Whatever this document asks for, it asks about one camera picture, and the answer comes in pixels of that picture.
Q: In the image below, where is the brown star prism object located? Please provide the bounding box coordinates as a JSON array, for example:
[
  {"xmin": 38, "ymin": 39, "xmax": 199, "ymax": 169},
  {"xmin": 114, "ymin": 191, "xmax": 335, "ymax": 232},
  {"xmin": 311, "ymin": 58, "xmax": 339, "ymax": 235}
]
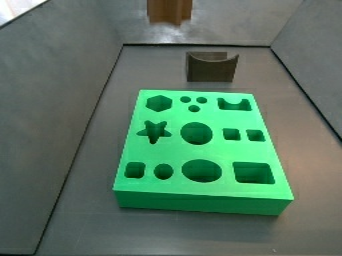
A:
[{"xmin": 146, "ymin": 0, "xmax": 192, "ymax": 26}]

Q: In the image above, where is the dark grey cradle fixture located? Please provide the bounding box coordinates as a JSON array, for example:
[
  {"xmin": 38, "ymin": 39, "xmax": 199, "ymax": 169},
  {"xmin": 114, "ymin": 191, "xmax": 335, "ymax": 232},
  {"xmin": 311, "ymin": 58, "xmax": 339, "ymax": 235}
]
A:
[{"xmin": 185, "ymin": 51, "xmax": 239, "ymax": 82}]

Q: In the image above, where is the green shape sorter block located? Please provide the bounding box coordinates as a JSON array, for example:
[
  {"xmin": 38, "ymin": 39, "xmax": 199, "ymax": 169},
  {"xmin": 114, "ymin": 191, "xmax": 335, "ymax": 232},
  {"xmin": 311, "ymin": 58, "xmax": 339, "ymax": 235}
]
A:
[{"xmin": 113, "ymin": 90, "xmax": 293, "ymax": 215}]

